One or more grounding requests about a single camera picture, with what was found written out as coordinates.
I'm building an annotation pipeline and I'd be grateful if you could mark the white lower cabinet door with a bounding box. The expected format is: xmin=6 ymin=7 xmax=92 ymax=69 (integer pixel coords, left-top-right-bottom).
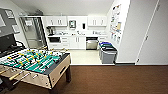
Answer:
xmin=68 ymin=35 xmax=79 ymax=50
xmin=77 ymin=35 xmax=87 ymax=50

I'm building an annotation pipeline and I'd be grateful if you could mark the white cabinet door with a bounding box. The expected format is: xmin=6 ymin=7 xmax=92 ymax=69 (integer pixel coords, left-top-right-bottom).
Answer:
xmin=87 ymin=16 xmax=96 ymax=27
xmin=59 ymin=16 xmax=68 ymax=27
xmin=68 ymin=35 xmax=79 ymax=50
xmin=45 ymin=16 xmax=54 ymax=27
xmin=77 ymin=35 xmax=87 ymax=50
xmin=52 ymin=16 xmax=61 ymax=27
xmin=100 ymin=16 xmax=108 ymax=27
xmin=94 ymin=16 xmax=102 ymax=27

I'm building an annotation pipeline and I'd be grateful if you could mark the white drawer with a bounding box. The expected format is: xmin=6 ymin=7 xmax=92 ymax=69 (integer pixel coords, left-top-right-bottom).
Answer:
xmin=60 ymin=35 xmax=70 ymax=41
xmin=60 ymin=39 xmax=70 ymax=44
xmin=97 ymin=35 xmax=107 ymax=41
xmin=49 ymin=42 xmax=62 ymax=50
xmin=61 ymin=42 xmax=70 ymax=50

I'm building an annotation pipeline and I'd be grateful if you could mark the steel paper towel dispenser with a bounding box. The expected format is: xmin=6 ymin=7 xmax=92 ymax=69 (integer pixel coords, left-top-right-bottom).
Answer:
xmin=68 ymin=19 xmax=77 ymax=30

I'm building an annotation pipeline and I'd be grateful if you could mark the white upper cabinet door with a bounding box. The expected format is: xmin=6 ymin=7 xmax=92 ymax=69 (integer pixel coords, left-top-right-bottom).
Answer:
xmin=52 ymin=16 xmax=61 ymax=27
xmin=87 ymin=16 xmax=96 ymax=27
xmin=94 ymin=16 xmax=102 ymax=27
xmin=45 ymin=16 xmax=54 ymax=27
xmin=100 ymin=16 xmax=108 ymax=27
xmin=59 ymin=16 xmax=68 ymax=27

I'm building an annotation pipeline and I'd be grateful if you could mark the black built-in microwave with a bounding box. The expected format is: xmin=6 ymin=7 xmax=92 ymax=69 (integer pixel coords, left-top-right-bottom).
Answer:
xmin=49 ymin=36 xmax=62 ymax=44

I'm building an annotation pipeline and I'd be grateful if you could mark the grey coffee machine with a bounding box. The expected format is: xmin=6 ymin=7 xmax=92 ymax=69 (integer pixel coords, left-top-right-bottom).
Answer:
xmin=46 ymin=26 xmax=55 ymax=37

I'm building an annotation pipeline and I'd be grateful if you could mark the foosball table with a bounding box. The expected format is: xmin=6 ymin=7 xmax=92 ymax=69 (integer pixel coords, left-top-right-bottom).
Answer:
xmin=0 ymin=47 xmax=72 ymax=91

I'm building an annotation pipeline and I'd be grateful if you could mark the grey refrigerator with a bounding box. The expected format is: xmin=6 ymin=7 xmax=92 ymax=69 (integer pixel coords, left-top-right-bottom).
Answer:
xmin=19 ymin=16 xmax=47 ymax=50

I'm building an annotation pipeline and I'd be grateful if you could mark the white double door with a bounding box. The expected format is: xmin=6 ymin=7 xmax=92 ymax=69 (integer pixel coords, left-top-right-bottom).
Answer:
xmin=135 ymin=0 xmax=168 ymax=66

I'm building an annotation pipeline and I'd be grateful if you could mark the large printed wall poster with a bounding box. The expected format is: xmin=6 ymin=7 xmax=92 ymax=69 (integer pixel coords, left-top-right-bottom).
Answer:
xmin=109 ymin=3 xmax=123 ymax=43

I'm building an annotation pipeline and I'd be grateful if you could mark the grey wall notice board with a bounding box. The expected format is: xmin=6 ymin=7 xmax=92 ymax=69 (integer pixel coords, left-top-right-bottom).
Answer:
xmin=0 ymin=8 xmax=19 ymax=37

